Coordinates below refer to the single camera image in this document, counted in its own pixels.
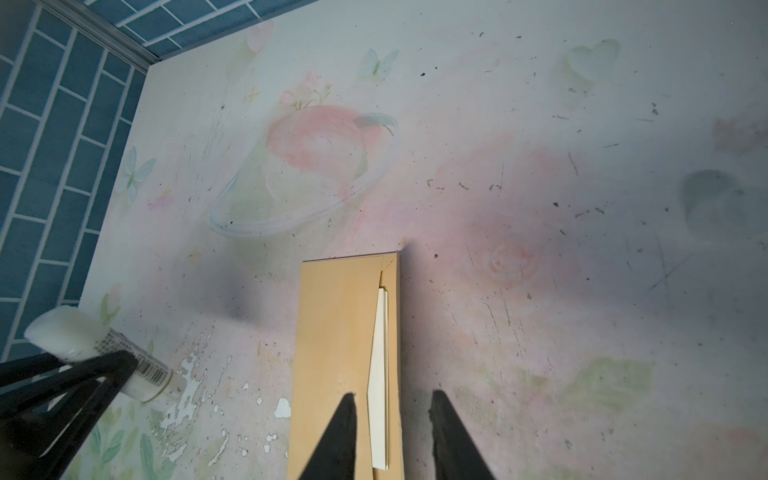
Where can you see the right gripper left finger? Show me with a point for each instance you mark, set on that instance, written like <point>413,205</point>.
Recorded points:
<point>335,454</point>

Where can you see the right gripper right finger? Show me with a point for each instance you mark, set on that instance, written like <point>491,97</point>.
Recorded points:
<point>454,452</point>

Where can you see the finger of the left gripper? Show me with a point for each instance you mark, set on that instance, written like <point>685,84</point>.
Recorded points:
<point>48,411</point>

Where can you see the beige letter paper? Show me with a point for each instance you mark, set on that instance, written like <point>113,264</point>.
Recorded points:
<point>377,395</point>

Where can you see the white glue stick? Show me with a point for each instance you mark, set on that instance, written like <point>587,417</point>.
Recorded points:
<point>73,336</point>

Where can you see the yellow envelope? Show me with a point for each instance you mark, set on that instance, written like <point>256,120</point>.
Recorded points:
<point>338,304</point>

